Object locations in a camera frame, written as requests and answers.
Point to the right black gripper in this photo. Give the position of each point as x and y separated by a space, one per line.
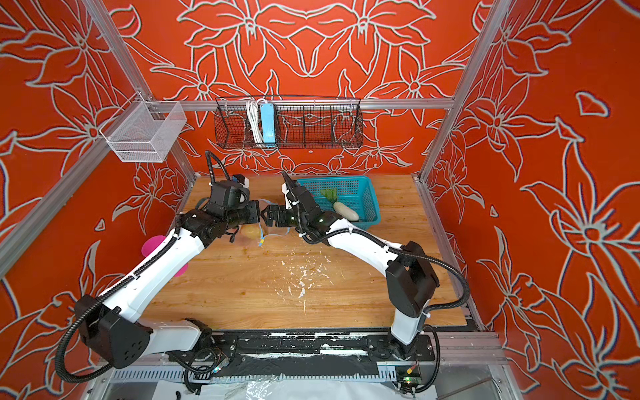
279 210

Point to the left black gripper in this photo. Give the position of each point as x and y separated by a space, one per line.
255 217

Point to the yellow-green pear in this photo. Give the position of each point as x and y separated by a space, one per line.
253 232

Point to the clear zip top bag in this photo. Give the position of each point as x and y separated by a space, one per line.
268 235

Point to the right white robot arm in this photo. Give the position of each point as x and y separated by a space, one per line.
410 278

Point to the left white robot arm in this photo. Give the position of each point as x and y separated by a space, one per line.
109 323

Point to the teal plastic basket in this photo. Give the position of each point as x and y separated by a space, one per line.
356 192

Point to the light blue box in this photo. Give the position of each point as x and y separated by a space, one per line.
267 112

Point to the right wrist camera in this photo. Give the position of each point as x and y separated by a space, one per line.
291 199

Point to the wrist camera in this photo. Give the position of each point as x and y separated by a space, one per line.
228 195
291 199

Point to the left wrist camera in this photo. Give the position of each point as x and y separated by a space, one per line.
228 195

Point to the black wire wall basket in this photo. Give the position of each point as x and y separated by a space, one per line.
301 122

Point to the clear plastic wall bin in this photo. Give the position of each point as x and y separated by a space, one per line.
142 135

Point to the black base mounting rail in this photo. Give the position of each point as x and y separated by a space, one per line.
377 345

